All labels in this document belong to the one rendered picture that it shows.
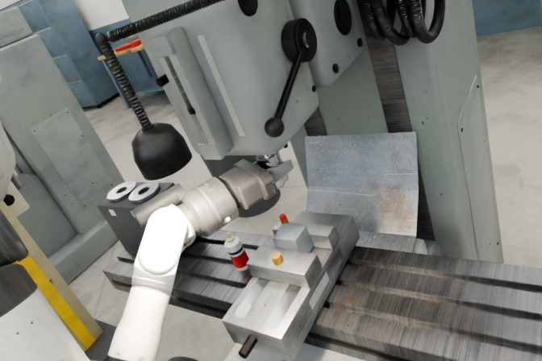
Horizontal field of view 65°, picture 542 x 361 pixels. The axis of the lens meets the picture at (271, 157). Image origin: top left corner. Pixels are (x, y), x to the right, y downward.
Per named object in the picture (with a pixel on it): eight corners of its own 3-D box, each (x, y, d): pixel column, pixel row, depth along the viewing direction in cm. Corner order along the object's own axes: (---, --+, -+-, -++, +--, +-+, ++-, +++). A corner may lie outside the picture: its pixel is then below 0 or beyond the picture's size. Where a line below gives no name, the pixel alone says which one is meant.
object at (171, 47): (222, 159, 69) (164, 35, 60) (204, 159, 72) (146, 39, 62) (235, 147, 72) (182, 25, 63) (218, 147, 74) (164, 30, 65)
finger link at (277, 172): (293, 169, 84) (268, 186, 81) (288, 155, 82) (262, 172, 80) (298, 172, 82) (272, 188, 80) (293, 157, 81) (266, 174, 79)
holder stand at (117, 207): (176, 260, 121) (143, 205, 113) (127, 252, 134) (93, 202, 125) (200, 231, 130) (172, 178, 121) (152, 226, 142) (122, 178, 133)
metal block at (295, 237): (303, 262, 92) (294, 241, 89) (281, 258, 95) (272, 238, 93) (314, 245, 95) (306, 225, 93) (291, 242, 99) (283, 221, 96)
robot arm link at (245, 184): (268, 163, 76) (211, 199, 71) (285, 206, 80) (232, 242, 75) (235, 148, 86) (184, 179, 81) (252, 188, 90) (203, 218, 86)
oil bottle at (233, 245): (245, 272, 107) (229, 239, 102) (233, 270, 109) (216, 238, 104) (253, 261, 110) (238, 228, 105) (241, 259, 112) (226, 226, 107)
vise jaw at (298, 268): (310, 289, 85) (304, 275, 84) (252, 276, 94) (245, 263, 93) (323, 267, 89) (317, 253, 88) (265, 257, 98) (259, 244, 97)
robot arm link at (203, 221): (223, 221, 73) (164, 259, 69) (218, 235, 83) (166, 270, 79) (186, 169, 76) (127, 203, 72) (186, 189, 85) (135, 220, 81)
